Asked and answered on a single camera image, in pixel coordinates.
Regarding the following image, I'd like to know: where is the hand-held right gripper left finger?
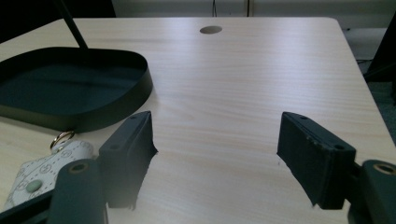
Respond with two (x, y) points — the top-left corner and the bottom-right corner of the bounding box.
(98, 110), (159, 210)

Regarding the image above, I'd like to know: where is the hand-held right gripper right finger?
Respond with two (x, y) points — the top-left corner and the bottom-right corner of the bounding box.
(276, 111), (357, 210)

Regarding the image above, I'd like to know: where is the black key rack with tray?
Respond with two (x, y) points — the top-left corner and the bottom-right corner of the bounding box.
(0, 0), (154, 133)

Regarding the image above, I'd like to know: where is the white patterned key pouch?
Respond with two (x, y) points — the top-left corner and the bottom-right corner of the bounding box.
(3, 130), (94, 211)

